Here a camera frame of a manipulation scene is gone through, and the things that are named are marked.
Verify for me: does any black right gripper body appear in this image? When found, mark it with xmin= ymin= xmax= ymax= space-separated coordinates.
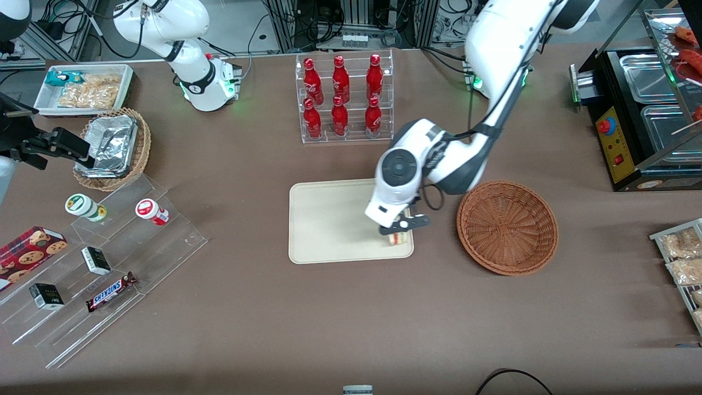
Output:
xmin=11 ymin=128 xmax=92 ymax=170

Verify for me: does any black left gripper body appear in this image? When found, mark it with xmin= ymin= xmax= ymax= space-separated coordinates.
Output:
xmin=405 ymin=206 xmax=430 ymax=230

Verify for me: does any white rectangular snack tray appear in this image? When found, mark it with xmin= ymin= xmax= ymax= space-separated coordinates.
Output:
xmin=33 ymin=64 xmax=135 ymax=117

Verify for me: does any light wicker basket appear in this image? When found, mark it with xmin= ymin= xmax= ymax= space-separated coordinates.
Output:
xmin=73 ymin=108 xmax=152 ymax=191

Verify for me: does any brown wicker basket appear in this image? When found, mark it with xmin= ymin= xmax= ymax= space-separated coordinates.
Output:
xmin=456 ymin=180 xmax=559 ymax=276

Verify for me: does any beige plastic tray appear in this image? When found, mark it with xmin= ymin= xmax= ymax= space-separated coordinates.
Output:
xmin=288 ymin=177 xmax=415 ymax=265

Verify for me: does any silver foil container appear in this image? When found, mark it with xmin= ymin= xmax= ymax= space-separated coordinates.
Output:
xmin=76 ymin=132 xmax=132 ymax=178
xmin=88 ymin=114 xmax=139 ymax=159

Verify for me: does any clear bag of crackers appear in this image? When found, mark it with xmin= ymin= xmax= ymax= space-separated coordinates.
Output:
xmin=58 ymin=74 xmax=122 ymax=109

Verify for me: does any green lid white jar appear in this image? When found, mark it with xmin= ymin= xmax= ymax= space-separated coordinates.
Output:
xmin=65 ymin=193 xmax=107 ymax=223

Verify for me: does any teal snack packet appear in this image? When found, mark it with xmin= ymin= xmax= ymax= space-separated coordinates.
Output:
xmin=45 ymin=70 xmax=86 ymax=87

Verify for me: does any clear acrylic bottle rack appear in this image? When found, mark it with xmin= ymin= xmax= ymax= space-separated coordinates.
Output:
xmin=295 ymin=49 xmax=394 ymax=144

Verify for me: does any red lid white jar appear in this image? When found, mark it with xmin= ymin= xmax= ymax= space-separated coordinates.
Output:
xmin=135 ymin=199 xmax=170 ymax=227

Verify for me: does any red cola bottle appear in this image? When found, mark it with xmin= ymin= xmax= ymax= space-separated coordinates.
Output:
xmin=365 ymin=96 xmax=382 ymax=138
xmin=332 ymin=55 xmax=350 ymax=104
xmin=303 ymin=98 xmax=322 ymax=139
xmin=331 ymin=95 xmax=349 ymax=137
xmin=303 ymin=58 xmax=324 ymax=106
xmin=366 ymin=53 xmax=383 ymax=100

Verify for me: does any red plaid cookie box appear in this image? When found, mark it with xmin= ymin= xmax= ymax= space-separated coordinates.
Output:
xmin=0 ymin=226 xmax=69 ymax=292

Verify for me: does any small black box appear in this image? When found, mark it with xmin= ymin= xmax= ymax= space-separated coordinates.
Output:
xmin=29 ymin=283 xmax=65 ymax=311
xmin=81 ymin=246 xmax=112 ymax=276

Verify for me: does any clear acrylic stepped display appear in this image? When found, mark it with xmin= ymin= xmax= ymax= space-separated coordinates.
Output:
xmin=0 ymin=174 xmax=208 ymax=369

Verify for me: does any Snickers chocolate bar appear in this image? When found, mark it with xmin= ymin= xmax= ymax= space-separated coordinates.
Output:
xmin=86 ymin=272 xmax=138 ymax=313

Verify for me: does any black food warmer machine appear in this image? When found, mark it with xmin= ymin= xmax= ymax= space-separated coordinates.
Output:
xmin=569 ymin=0 xmax=702 ymax=193

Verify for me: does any clear bag of nuts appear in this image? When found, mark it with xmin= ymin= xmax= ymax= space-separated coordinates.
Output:
xmin=666 ymin=258 xmax=702 ymax=286
xmin=658 ymin=228 xmax=702 ymax=258

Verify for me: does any steel warmer pan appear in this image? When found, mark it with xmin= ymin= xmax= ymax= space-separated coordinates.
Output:
xmin=620 ymin=53 xmax=677 ymax=105
xmin=641 ymin=104 xmax=702 ymax=150

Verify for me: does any black floor cable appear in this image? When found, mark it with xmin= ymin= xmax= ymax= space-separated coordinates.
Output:
xmin=474 ymin=369 xmax=554 ymax=395

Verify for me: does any grey aluminium frame rack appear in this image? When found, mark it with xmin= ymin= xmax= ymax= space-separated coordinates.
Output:
xmin=263 ymin=0 xmax=439 ymax=53

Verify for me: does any grey wire snack tray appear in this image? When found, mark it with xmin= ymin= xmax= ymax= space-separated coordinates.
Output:
xmin=650 ymin=218 xmax=702 ymax=335

